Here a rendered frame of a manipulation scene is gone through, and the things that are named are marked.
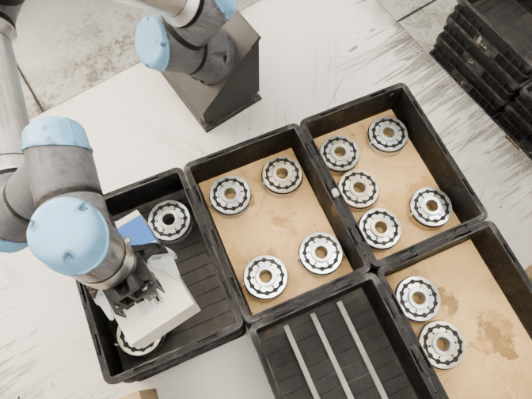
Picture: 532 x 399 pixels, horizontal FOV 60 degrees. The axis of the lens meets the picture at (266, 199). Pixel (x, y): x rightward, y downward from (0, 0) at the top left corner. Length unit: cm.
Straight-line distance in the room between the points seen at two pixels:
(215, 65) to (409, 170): 57
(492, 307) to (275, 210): 55
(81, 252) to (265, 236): 68
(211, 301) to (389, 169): 56
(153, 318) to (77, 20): 214
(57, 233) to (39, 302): 85
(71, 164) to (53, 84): 198
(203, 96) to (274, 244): 46
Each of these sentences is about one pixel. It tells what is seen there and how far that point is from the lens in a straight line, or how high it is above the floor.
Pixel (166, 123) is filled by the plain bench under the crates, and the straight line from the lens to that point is 143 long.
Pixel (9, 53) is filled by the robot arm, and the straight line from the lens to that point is 83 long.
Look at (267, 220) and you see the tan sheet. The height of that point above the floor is 83.
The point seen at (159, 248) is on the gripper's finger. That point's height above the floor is 120.
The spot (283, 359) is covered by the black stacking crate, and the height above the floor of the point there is 83.
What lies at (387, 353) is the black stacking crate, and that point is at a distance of 112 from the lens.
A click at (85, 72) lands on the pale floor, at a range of 252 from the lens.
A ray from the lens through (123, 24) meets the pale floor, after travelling 265.
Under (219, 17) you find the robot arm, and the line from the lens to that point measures 106.
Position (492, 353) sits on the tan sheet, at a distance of 120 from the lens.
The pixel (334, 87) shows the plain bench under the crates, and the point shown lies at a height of 70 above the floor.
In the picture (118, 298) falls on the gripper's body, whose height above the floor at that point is 130.
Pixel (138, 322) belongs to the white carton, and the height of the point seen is 113.
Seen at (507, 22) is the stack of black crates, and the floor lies 49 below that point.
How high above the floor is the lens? 191
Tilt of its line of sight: 69 degrees down
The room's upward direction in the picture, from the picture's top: 1 degrees clockwise
